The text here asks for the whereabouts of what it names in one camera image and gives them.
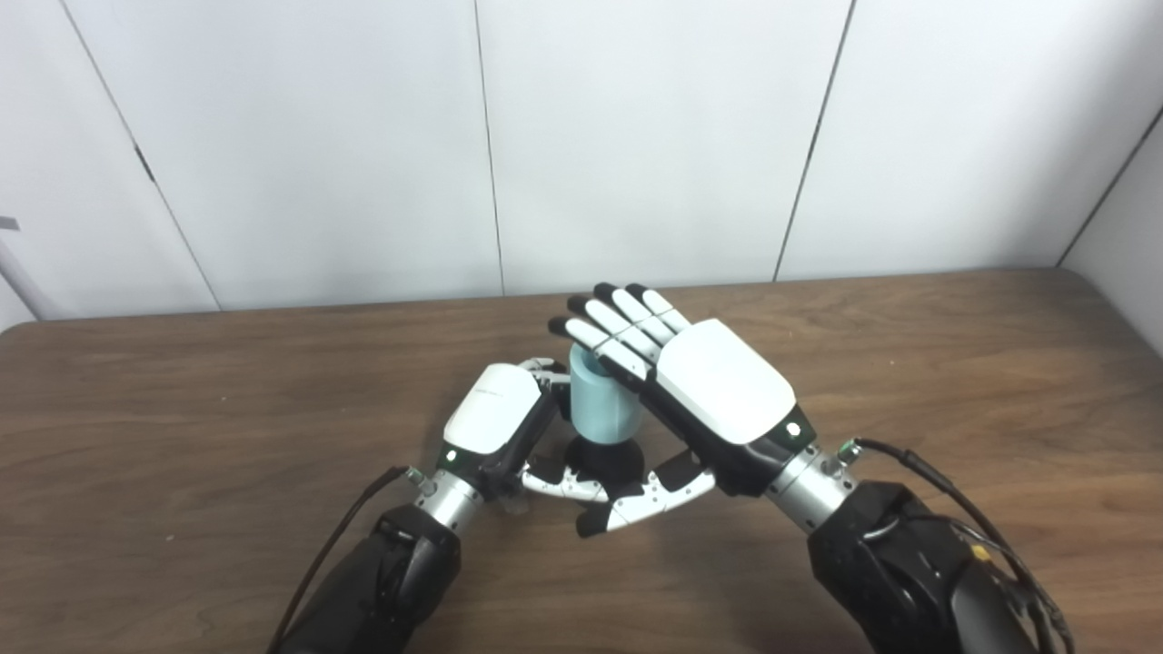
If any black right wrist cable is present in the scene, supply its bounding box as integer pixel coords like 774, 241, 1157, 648
836, 438, 1078, 654

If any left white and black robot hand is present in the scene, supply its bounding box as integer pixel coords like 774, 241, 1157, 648
436, 357, 610, 503

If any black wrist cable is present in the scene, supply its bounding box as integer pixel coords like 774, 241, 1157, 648
268, 467, 423, 654
836, 438, 1078, 654

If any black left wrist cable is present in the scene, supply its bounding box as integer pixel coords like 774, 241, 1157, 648
268, 467, 423, 654

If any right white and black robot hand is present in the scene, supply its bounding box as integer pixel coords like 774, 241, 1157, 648
548, 282, 816, 539

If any light-blue hose cylinder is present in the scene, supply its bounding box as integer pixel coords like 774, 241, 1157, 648
570, 347, 644, 445

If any black flared nozzle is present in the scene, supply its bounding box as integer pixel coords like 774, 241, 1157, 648
565, 434, 646, 500

